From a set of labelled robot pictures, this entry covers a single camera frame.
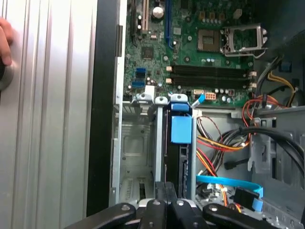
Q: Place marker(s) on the bare person hand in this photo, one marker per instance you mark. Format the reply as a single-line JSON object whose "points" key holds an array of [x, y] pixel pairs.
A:
{"points": [[6, 40]]}

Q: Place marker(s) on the metal socket cover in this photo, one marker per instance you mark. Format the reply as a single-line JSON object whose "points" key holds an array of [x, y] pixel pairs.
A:
{"points": [[241, 26]]}

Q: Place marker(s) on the black expansion slot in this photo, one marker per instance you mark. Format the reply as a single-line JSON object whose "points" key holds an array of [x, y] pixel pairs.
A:
{"points": [[133, 21]]}

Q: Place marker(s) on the black RAM slot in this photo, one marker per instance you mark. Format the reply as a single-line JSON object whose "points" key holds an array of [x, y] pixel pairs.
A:
{"points": [[209, 68], [209, 74], [209, 86], [209, 80]]}

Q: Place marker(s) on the hard disk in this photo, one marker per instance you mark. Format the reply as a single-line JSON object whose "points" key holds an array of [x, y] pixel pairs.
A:
{"points": [[181, 130]]}

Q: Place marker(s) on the metal locking lever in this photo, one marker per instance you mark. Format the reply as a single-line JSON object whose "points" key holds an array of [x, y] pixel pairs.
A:
{"points": [[238, 55]]}

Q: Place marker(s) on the blue plastic clip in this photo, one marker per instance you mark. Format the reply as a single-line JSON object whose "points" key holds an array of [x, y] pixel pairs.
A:
{"points": [[286, 66]]}

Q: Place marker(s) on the blue expansion slot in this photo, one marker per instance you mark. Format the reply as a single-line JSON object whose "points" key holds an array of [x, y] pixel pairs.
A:
{"points": [[168, 23]]}

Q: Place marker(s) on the grey metal drive cage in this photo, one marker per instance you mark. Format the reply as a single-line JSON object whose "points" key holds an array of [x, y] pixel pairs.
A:
{"points": [[286, 117]]}

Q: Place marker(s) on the grey power supply unit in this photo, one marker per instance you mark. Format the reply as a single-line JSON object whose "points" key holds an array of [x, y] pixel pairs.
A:
{"points": [[290, 23]]}

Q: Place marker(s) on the CPU socket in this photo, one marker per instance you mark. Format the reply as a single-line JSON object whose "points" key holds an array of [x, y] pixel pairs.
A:
{"points": [[208, 40]]}

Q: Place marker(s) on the silver coin battery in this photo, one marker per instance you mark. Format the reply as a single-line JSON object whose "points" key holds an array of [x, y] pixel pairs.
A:
{"points": [[158, 12]]}

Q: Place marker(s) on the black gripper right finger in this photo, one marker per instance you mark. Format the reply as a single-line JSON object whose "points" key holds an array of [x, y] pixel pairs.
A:
{"points": [[183, 214]]}

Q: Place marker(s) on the white expansion slot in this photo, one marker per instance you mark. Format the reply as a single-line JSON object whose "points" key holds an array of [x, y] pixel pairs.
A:
{"points": [[145, 16]]}

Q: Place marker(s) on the green motherboard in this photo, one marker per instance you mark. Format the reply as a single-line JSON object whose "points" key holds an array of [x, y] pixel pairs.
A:
{"points": [[181, 51]]}

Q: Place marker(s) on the grey metal disk bay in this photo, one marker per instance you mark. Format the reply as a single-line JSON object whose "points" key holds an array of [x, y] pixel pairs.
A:
{"points": [[133, 148]]}

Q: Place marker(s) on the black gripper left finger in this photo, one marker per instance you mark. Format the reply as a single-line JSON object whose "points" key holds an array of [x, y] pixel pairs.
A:
{"points": [[152, 214]]}

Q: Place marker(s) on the black open PC case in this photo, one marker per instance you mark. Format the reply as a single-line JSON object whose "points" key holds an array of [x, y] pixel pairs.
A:
{"points": [[104, 119]]}

